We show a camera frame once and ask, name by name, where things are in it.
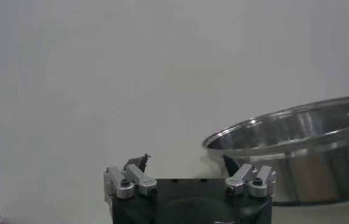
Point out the perforated steel steamer basket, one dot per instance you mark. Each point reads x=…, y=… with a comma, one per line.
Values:
x=314, y=170

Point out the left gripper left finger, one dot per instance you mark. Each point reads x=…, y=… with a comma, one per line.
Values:
x=125, y=188

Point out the steel steamer pot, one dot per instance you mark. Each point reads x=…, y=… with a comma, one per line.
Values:
x=206, y=169

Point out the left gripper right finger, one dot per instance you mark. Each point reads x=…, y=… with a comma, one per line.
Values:
x=259, y=187

